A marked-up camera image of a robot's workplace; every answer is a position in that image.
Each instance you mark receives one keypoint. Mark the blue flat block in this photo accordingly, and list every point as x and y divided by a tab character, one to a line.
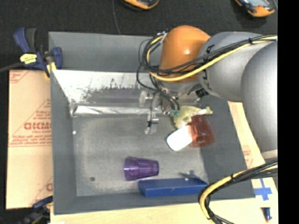
171	187

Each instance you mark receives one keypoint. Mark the grey metal bin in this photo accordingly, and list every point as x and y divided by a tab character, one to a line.
112	139

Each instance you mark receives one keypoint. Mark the purple plastic cup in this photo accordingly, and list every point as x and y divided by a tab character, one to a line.
140	168

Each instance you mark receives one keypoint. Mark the yellow-green cloth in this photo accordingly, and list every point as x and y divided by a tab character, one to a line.
184	116

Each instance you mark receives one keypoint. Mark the red-orange plastic cup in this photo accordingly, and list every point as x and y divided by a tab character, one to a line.
202	132

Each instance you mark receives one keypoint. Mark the black cylinder on white bracket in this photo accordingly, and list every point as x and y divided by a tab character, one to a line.
202	93

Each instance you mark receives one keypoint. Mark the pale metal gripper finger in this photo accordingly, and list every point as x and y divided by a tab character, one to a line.
148	128
155	121

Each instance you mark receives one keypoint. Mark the brown cardboard board red print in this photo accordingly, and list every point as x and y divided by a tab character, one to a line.
28	148

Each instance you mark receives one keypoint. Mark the white rounded flat object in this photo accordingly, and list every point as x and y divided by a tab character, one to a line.
178	140

